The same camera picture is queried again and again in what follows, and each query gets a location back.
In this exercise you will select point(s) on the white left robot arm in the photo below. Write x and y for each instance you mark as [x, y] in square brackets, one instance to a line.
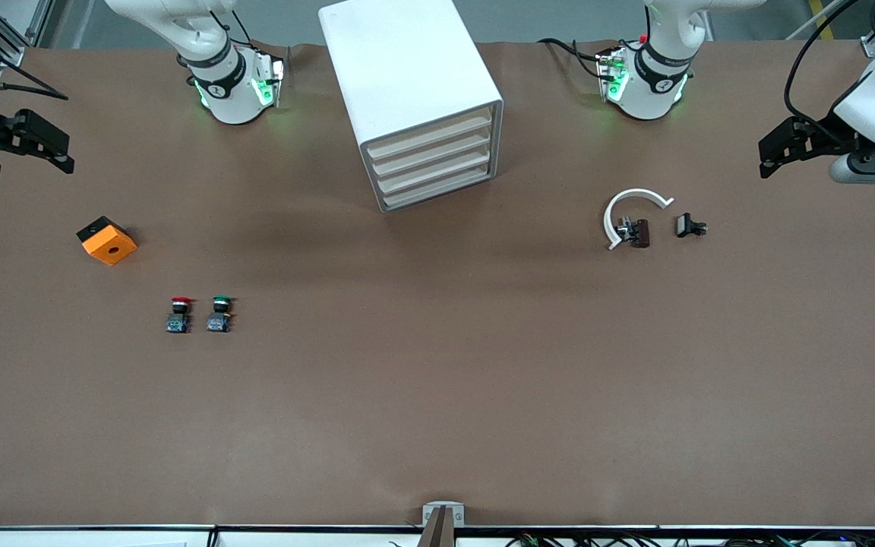
[654, 102]

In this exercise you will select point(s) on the brown and metal small component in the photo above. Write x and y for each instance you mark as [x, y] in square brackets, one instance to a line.
[640, 233]

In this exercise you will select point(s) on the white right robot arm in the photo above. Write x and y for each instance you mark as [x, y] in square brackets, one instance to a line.
[232, 99]

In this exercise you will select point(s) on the brown table cover sheet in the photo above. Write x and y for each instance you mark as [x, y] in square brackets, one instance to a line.
[483, 380]

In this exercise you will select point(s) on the white table edge rail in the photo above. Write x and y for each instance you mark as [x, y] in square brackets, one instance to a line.
[316, 539]

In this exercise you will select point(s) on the red push button switch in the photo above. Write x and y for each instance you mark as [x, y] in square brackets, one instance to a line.
[178, 323]

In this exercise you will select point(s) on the small black clip component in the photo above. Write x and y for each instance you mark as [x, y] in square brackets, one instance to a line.
[685, 225]

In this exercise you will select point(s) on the white curved plastic arc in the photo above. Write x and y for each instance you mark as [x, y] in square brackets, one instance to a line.
[635, 193]

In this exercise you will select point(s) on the orange button enclosure box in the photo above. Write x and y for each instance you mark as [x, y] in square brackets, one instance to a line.
[112, 247]

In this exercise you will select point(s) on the green push button switch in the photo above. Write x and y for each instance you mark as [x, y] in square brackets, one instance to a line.
[217, 323]

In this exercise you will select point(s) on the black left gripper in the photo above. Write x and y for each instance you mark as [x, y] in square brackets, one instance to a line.
[818, 138]

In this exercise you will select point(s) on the grey metal edge bracket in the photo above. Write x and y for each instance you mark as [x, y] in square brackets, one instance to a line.
[459, 515]

